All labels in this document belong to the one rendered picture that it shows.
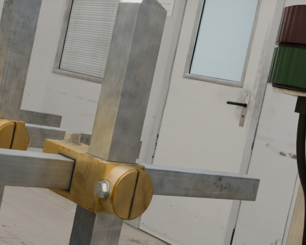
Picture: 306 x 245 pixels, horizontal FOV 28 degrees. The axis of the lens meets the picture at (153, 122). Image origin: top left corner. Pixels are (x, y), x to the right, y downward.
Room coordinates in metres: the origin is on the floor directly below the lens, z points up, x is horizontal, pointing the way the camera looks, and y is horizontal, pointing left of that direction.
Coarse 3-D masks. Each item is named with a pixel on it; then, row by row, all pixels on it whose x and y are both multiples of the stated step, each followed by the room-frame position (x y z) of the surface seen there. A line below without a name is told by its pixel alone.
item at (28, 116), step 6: (24, 108) 1.15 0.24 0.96; (24, 114) 1.12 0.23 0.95; (30, 114) 1.13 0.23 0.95; (36, 114) 1.14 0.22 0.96; (42, 114) 1.14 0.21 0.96; (48, 114) 1.15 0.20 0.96; (54, 114) 1.16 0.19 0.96; (24, 120) 1.12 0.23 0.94; (30, 120) 1.13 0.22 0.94; (36, 120) 1.14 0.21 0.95; (42, 120) 1.15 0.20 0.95; (48, 120) 1.15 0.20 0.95; (54, 120) 1.16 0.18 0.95; (60, 120) 1.17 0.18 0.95; (54, 126) 1.16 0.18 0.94
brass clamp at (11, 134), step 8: (0, 120) 0.76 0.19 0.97; (8, 120) 0.76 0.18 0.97; (16, 120) 0.78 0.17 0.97; (0, 128) 0.74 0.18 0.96; (8, 128) 0.75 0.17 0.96; (16, 128) 0.76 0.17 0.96; (24, 128) 0.76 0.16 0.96; (0, 136) 0.74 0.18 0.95; (8, 136) 0.75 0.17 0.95; (16, 136) 0.76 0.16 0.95; (24, 136) 0.77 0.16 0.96; (0, 144) 0.75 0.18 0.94; (8, 144) 0.75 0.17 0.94; (16, 144) 0.76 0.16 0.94; (24, 144) 0.77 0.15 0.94
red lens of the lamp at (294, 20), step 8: (288, 8) 0.37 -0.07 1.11; (296, 8) 0.36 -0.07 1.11; (304, 8) 0.36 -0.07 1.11; (288, 16) 0.37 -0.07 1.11; (296, 16) 0.36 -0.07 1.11; (304, 16) 0.36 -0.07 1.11; (280, 24) 0.38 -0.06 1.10; (288, 24) 0.37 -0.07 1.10; (296, 24) 0.36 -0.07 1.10; (304, 24) 0.36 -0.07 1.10; (280, 32) 0.38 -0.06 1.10; (288, 32) 0.37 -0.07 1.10; (296, 32) 0.36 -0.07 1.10; (304, 32) 0.36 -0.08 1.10; (280, 40) 0.37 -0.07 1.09; (288, 40) 0.36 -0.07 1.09; (296, 40) 0.36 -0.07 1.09; (304, 40) 0.36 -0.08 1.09
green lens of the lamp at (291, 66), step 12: (276, 48) 0.38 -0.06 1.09; (288, 48) 0.36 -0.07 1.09; (276, 60) 0.37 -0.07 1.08; (288, 60) 0.36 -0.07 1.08; (300, 60) 0.36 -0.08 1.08; (276, 72) 0.37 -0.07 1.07; (288, 72) 0.36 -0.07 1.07; (300, 72) 0.35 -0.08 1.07; (288, 84) 0.36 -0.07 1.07; (300, 84) 0.35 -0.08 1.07
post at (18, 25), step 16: (16, 0) 0.77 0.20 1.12; (32, 0) 0.78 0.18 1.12; (16, 16) 0.77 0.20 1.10; (32, 16) 0.78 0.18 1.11; (0, 32) 0.78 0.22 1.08; (16, 32) 0.77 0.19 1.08; (32, 32) 0.78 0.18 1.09; (0, 48) 0.78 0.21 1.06; (16, 48) 0.77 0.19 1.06; (32, 48) 0.79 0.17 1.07; (0, 64) 0.77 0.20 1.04; (16, 64) 0.78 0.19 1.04; (0, 80) 0.77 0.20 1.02; (16, 80) 0.78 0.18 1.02; (0, 96) 0.77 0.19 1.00; (16, 96) 0.78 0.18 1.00; (0, 112) 0.77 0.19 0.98; (16, 112) 0.78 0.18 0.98; (0, 192) 0.78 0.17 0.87
